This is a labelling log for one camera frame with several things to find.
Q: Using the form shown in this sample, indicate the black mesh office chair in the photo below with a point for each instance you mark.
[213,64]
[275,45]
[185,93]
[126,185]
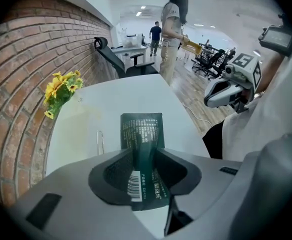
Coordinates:
[116,61]

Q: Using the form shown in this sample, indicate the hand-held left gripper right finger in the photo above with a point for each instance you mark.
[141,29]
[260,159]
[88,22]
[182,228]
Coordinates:
[211,184]

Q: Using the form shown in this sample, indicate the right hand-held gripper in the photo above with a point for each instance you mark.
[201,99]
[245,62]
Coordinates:
[246,69]

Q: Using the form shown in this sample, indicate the clear plastic storage box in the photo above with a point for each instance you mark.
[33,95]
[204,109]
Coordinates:
[130,41]

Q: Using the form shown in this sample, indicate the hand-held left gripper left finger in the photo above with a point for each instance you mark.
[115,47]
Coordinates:
[68,209]

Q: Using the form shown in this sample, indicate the green tissues pack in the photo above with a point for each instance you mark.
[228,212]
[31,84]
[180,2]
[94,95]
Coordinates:
[142,134]

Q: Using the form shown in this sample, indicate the yellow hand-held tool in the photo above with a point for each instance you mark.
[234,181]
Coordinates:
[192,46]

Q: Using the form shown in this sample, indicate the person's black trousers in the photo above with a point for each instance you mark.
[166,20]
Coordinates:
[214,140]

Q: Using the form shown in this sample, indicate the person's right forearm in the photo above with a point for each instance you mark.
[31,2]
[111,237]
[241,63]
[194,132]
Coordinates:
[271,71]

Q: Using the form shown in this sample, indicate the black head-worn camera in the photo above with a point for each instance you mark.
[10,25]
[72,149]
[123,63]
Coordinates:
[277,39]

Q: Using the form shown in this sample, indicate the white office desk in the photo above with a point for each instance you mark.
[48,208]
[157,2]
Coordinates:
[131,51]

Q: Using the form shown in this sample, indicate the yellow artificial sunflower bunch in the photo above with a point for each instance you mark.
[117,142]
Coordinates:
[61,90]

